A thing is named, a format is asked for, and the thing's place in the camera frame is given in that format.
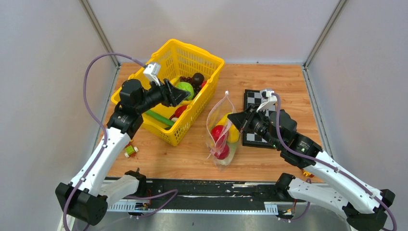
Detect red pepper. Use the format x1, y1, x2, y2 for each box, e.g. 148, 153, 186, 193
173, 105, 188, 118

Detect green lettuce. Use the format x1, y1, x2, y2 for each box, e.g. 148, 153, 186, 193
210, 142, 239, 166

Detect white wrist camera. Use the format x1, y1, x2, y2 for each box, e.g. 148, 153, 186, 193
256, 88, 277, 112
143, 62, 162, 86

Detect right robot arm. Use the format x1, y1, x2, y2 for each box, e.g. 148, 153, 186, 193
228, 108, 397, 231

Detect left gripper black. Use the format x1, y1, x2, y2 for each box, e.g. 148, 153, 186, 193
137, 76, 191, 114

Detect dark avocado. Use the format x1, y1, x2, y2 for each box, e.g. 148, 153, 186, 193
192, 73, 205, 86

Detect clear zip top bag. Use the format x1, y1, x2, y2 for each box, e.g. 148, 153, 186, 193
206, 91, 241, 171

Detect black white checkerboard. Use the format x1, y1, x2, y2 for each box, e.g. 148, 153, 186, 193
242, 89, 274, 149

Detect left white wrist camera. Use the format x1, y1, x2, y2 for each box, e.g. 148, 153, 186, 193
143, 62, 162, 86

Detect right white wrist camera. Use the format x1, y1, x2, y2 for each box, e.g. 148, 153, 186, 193
256, 88, 277, 112

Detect aluminium frame base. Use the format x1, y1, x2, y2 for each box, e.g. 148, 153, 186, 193
57, 178, 367, 231

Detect yellow bell pepper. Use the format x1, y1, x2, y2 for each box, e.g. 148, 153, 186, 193
217, 113, 240, 143

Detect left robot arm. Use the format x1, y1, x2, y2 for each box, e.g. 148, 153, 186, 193
55, 79, 191, 226

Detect dark red grapes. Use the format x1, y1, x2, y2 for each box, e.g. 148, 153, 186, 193
180, 76, 201, 94

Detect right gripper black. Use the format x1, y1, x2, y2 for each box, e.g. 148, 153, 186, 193
227, 103, 281, 150

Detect orange yellow toy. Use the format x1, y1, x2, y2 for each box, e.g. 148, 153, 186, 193
302, 169, 315, 178

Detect red green toy car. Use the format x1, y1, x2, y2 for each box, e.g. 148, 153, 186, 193
124, 140, 139, 158

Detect dark red pomegranate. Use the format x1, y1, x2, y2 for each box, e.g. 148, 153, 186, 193
211, 125, 227, 143

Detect red yellow apple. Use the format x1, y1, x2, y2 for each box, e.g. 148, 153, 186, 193
214, 144, 230, 160

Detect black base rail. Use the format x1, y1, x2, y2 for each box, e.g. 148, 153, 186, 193
108, 179, 304, 215

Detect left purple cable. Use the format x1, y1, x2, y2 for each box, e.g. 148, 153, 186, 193
62, 52, 146, 231

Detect green vegetable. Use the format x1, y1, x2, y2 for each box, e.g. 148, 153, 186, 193
176, 82, 195, 101

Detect green cucumber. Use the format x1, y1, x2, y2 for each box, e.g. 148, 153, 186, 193
145, 110, 175, 127

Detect red strawberry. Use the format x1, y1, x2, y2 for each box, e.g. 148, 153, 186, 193
201, 80, 207, 88

